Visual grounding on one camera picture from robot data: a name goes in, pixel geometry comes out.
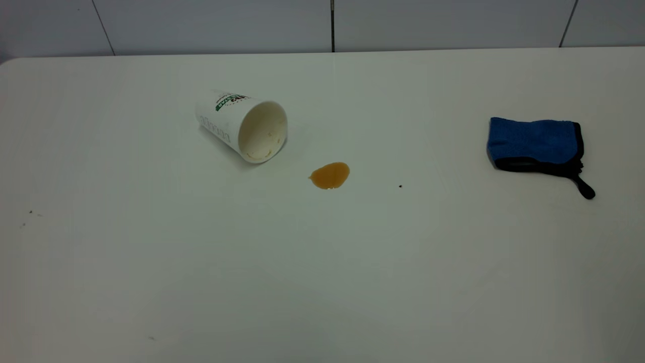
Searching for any white paper cup green print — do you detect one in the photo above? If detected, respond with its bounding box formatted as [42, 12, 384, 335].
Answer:
[195, 90, 289, 164]

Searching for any blue cloth with black trim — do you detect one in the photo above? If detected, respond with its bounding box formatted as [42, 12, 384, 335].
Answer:
[486, 117, 596, 200]

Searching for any brown liquid spill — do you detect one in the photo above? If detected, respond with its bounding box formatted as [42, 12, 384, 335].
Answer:
[309, 162, 350, 190]

